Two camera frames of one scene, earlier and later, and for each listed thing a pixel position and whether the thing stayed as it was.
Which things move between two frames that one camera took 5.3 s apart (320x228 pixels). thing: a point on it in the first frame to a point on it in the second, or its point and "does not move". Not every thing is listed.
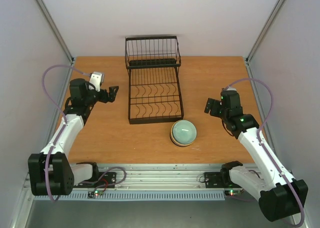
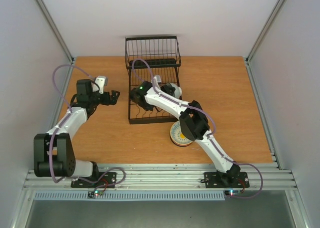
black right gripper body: x=213 y=108 to x=169 y=89
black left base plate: x=99 y=180 does not move
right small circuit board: x=232 y=192 does not move
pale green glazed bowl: x=184 y=132 to x=178 y=91
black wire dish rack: x=154 y=86 does not move
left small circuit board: x=96 y=193 does not move
